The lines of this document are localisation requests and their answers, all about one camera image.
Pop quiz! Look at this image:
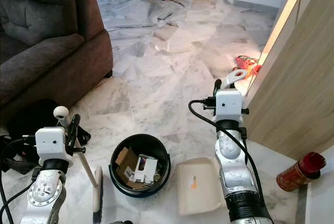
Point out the broom with wooden stick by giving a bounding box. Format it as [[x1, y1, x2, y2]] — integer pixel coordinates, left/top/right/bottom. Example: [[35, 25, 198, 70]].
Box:
[[53, 105, 104, 222]]

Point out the cream long-handled dustpan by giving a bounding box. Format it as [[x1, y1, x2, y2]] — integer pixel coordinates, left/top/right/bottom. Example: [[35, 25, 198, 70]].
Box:
[[176, 69, 249, 217]]

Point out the orange red toy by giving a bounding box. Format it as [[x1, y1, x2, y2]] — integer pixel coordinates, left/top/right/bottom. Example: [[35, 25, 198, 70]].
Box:
[[234, 55, 261, 76]]

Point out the brown cardboard piece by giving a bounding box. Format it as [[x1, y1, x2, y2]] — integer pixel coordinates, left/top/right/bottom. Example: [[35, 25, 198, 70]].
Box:
[[116, 147, 139, 181]]

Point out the black round waste bin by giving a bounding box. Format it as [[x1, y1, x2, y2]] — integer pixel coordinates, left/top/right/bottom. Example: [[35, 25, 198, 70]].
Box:
[[110, 134, 171, 198]]

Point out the white printed carton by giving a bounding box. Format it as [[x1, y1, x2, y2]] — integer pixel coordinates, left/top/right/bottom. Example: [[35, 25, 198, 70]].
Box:
[[134, 155, 158, 184]]

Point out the light wood cabinet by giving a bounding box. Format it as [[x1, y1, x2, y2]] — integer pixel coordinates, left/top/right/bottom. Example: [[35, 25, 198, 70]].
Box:
[[243, 0, 334, 161]]

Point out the grey fabric sofa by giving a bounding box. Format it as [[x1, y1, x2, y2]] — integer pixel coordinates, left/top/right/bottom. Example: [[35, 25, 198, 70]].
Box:
[[0, 0, 114, 123]]

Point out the red-lidded snack jar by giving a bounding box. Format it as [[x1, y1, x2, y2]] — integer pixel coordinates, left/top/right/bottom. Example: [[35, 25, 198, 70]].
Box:
[[276, 152, 327, 192]]

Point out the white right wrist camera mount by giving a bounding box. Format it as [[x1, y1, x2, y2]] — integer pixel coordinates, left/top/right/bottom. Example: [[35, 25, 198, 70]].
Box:
[[214, 89, 244, 123]]

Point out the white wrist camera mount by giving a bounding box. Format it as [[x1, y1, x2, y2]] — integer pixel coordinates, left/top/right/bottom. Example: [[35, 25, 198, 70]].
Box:
[[35, 127, 73, 168], [214, 89, 244, 123]]

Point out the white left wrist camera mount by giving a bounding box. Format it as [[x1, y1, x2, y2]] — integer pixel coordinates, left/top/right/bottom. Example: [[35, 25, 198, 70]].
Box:
[[35, 127, 73, 168]]

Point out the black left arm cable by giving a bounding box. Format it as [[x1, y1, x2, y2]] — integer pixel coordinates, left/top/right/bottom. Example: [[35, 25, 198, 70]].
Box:
[[0, 138, 38, 224]]

